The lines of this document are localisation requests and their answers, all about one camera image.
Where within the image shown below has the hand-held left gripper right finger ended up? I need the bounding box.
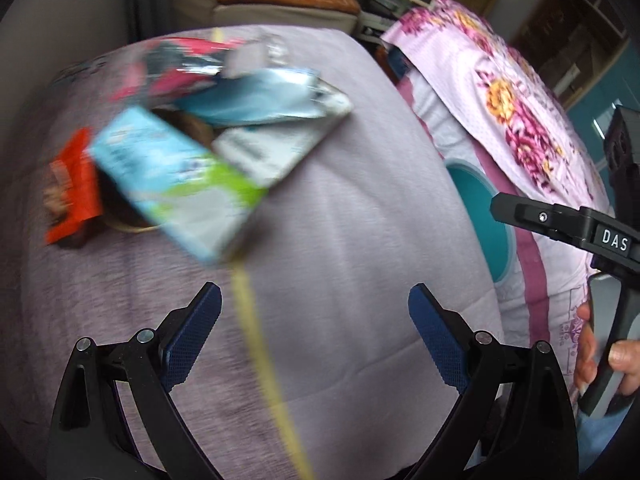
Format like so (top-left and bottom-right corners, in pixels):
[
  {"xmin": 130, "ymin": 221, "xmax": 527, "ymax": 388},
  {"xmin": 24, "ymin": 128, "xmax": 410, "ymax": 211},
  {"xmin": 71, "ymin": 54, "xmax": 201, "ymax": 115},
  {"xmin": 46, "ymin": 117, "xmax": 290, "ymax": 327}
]
[{"xmin": 407, "ymin": 282, "xmax": 581, "ymax": 480}]

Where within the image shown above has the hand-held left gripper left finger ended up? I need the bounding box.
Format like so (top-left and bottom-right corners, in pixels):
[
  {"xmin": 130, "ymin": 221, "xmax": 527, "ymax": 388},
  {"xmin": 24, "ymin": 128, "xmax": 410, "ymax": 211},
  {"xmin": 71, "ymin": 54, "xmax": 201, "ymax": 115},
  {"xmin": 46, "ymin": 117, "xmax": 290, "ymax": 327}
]
[{"xmin": 54, "ymin": 281, "xmax": 223, "ymax": 480}]

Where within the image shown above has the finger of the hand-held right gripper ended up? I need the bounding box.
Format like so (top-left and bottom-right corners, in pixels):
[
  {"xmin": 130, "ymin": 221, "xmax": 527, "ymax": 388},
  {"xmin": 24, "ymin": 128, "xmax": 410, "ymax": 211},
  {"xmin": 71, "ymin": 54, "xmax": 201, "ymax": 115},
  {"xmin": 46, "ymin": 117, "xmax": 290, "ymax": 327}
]
[{"xmin": 490, "ymin": 192, "xmax": 596, "ymax": 251}]

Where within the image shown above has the teal plastic trash bin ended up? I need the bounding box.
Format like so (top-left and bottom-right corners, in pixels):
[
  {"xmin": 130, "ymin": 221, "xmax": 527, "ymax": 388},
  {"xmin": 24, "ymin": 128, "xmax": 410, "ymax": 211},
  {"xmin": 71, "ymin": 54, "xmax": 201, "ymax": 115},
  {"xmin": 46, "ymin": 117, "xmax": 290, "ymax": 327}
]
[{"xmin": 445, "ymin": 158, "xmax": 516, "ymax": 286}]

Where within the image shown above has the light blue drink carton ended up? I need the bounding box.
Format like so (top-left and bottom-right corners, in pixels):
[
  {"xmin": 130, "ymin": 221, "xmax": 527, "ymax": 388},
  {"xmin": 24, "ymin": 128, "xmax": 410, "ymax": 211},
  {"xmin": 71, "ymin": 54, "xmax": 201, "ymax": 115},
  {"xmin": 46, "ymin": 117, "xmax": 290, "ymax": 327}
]
[{"xmin": 90, "ymin": 106, "xmax": 268, "ymax": 263}]

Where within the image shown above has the orange snack wrapper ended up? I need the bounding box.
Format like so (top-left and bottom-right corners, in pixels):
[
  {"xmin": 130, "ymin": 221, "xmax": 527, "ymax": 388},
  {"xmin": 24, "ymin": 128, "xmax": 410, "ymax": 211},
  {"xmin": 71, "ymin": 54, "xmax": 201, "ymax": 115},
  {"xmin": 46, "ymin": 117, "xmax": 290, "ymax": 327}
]
[{"xmin": 45, "ymin": 127, "xmax": 103, "ymax": 246}]

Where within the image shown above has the grey white packet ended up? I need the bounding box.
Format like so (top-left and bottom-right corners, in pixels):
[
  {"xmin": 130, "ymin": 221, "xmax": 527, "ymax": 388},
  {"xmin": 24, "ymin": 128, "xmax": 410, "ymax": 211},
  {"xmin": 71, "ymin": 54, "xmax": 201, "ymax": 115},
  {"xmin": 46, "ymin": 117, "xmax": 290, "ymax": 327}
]
[{"xmin": 212, "ymin": 91, "xmax": 353, "ymax": 188}]

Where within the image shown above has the blue and silver foil bag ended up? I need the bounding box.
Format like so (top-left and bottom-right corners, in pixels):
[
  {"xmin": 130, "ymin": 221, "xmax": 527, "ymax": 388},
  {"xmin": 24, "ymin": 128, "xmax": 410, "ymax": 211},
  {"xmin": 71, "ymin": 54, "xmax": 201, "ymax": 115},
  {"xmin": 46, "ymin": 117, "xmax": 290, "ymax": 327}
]
[{"xmin": 175, "ymin": 67, "xmax": 322, "ymax": 126}]

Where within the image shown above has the red and grey snack wrapper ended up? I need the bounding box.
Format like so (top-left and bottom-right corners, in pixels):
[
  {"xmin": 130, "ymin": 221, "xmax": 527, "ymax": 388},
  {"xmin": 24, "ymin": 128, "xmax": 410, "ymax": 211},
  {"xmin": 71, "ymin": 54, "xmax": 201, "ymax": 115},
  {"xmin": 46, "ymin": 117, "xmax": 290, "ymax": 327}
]
[{"xmin": 112, "ymin": 37, "xmax": 246, "ymax": 103}]

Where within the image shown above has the person's right hand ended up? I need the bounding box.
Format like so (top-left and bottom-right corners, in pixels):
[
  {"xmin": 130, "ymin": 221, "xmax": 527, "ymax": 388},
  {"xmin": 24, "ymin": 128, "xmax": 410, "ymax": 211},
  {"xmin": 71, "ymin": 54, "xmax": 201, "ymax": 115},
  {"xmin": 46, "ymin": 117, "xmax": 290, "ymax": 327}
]
[{"xmin": 572, "ymin": 302, "xmax": 640, "ymax": 403}]

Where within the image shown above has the pink striped bed sheet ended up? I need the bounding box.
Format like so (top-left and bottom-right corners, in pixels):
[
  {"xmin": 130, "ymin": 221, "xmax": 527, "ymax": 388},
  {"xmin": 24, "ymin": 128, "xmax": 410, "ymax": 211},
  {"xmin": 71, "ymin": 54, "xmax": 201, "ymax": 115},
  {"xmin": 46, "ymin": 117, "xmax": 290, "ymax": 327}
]
[{"xmin": 397, "ymin": 70, "xmax": 613, "ymax": 411}]

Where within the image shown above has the pink floral blanket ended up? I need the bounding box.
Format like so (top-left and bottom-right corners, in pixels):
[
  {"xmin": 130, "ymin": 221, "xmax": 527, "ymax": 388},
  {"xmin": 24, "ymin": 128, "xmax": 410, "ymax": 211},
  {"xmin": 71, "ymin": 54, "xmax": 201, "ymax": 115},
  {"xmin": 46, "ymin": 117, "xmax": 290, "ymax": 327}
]
[{"xmin": 380, "ymin": 0, "xmax": 616, "ymax": 211}]

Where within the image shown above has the brown wooden cabinet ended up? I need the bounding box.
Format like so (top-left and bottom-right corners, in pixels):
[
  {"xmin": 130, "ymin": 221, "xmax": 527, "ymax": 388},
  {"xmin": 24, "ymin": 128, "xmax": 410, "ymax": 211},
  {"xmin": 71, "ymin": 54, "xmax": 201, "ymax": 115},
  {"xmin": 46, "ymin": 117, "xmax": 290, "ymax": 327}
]
[{"xmin": 510, "ymin": 0, "xmax": 631, "ymax": 111}]

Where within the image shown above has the person's blue trouser leg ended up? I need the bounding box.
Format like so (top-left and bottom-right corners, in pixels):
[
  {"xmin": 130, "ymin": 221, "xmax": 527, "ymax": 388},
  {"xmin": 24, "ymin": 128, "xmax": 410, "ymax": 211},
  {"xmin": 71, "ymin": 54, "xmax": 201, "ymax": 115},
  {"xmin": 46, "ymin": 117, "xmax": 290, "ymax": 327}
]
[{"xmin": 580, "ymin": 395, "xmax": 640, "ymax": 478}]

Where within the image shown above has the white low cabinet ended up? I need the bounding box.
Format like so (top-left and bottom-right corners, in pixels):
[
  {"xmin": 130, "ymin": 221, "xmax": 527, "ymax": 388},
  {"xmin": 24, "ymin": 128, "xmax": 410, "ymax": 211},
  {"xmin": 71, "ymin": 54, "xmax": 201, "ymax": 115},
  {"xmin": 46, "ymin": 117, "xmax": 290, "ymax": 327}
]
[{"xmin": 356, "ymin": 10, "xmax": 398, "ymax": 43}]

